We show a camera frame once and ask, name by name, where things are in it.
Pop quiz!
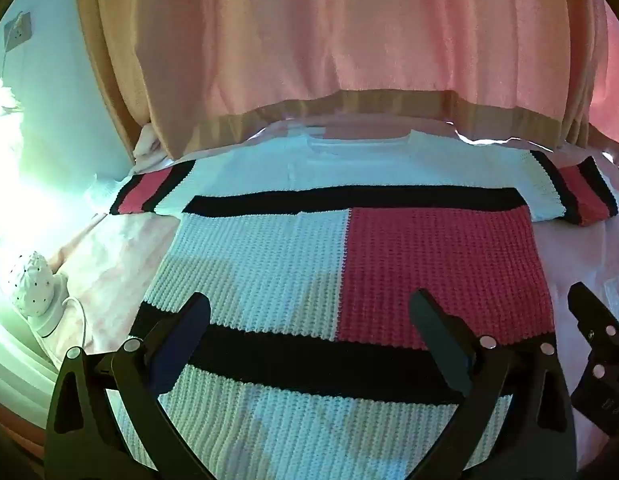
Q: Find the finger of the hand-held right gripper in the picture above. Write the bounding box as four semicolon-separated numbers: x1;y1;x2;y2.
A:
567;282;619;361

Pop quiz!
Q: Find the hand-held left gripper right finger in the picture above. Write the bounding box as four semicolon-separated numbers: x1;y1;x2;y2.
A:
408;288;578;480

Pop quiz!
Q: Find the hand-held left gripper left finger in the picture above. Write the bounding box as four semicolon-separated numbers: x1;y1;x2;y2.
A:
43;292;224;480

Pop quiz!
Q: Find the white red black knit sweater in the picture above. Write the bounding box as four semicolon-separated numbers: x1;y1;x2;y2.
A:
110;130;619;480

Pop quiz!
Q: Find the pink patterned bed sheet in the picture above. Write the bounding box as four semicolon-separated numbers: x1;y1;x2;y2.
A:
49;115;619;466

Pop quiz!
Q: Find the white steam iron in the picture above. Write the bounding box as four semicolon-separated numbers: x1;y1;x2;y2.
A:
11;251;71;334

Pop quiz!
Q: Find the white cloth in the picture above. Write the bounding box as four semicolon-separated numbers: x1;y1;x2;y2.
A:
133;124;176;167

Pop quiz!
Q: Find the pink curtain with tan hem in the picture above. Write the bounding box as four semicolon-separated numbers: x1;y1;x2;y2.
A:
73;0;610;158

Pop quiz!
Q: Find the white lamp cable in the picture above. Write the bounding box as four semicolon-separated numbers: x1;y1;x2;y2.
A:
63;296;91;352

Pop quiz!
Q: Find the white wall socket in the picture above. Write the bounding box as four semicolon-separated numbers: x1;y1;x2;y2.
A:
4;10;36;54

